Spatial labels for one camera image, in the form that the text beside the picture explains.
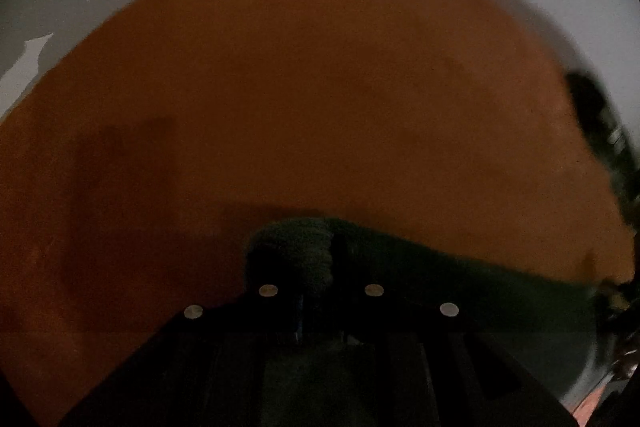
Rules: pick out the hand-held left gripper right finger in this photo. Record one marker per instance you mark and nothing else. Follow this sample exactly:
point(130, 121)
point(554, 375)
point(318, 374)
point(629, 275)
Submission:
point(355, 312)

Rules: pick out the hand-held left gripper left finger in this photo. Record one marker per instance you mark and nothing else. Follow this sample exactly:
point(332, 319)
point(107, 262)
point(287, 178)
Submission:
point(295, 322)

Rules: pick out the green fleece pants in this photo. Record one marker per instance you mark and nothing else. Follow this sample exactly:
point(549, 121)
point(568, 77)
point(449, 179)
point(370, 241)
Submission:
point(425, 267)

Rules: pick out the black folded clothes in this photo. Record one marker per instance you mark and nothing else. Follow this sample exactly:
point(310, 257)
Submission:
point(595, 117)

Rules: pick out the orange fleece blanket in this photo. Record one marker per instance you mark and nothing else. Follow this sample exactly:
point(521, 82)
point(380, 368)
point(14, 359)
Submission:
point(300, 82)

